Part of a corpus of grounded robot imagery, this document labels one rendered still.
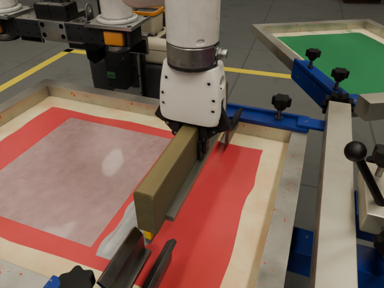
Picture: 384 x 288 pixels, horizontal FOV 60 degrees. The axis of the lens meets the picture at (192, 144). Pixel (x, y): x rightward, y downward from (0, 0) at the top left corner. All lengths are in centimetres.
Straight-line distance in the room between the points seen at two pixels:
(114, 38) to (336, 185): 76
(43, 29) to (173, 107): 79
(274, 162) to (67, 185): 45
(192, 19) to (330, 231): 35
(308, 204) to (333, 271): 162
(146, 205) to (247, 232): 23
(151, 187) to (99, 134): 45
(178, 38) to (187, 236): 33
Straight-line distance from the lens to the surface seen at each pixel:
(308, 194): 216
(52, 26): 122
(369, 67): 137
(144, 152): 77
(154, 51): 167
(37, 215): 68
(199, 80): 48
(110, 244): 59
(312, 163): 241
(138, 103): 91
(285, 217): 59
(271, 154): 78
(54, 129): 92
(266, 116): 83
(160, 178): 44
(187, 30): 45
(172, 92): 51
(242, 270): 56
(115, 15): 107
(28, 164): 81
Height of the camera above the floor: 141
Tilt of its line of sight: 35 degrees down
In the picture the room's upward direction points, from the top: straight up
